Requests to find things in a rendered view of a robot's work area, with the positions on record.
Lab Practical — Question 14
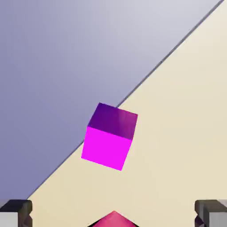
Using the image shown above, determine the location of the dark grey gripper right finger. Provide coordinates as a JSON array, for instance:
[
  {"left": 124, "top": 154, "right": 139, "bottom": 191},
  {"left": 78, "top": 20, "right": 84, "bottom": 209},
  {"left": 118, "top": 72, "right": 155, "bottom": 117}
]
[{"left": 194, "top": 199, "right": 227, "bottom": 227}]

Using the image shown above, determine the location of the small magenta cube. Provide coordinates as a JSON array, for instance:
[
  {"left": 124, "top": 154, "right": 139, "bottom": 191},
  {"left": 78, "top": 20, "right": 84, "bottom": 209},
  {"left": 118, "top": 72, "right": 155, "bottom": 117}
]
[{"left": 81, "top": 102, "right": 138, "bottom": 171}]

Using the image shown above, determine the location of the small pink cube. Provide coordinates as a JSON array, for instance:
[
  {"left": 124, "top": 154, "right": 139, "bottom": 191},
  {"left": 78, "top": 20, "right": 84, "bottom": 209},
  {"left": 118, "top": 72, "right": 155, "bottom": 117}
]
[{"left": 86, "top": 210, "right": 141, "bottom": 227}]

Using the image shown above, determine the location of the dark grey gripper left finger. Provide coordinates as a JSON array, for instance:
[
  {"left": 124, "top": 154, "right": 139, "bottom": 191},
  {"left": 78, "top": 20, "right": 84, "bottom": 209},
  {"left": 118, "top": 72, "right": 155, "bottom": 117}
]
[{"left": 0, "top": 199, "right": 33, "bottom": 227}]

